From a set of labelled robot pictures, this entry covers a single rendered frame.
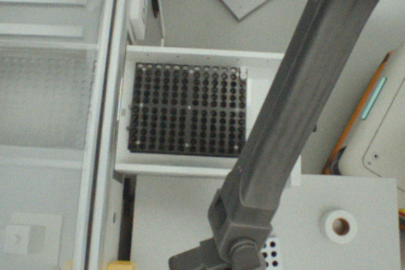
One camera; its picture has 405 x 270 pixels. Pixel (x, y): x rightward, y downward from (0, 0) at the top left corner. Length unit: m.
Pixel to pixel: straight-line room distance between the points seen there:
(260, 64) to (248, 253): 0.49
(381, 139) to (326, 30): 1.18
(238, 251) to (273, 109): 0.18
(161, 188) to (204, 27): 1.08
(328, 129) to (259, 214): 1.34
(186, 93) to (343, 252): 0.48
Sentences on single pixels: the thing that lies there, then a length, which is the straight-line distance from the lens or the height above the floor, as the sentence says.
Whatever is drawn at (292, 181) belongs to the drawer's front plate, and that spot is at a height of 0.93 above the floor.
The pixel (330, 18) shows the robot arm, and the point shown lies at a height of 1.34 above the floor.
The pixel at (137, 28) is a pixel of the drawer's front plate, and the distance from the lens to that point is 0.92.
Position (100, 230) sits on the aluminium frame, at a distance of 0.72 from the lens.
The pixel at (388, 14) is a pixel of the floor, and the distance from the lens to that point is 2.13.
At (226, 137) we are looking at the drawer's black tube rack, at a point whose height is 0.90.
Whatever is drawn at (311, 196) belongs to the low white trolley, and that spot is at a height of 0.76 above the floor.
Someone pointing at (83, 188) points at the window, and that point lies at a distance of 0.66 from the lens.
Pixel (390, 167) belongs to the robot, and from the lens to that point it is 1.58.
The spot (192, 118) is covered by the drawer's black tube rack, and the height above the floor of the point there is 0.90.
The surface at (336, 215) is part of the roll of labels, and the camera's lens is 0.95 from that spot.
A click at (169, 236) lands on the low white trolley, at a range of 0.94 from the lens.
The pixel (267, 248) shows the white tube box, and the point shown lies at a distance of 0.92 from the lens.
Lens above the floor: 1.70
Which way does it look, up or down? 75 degrees down
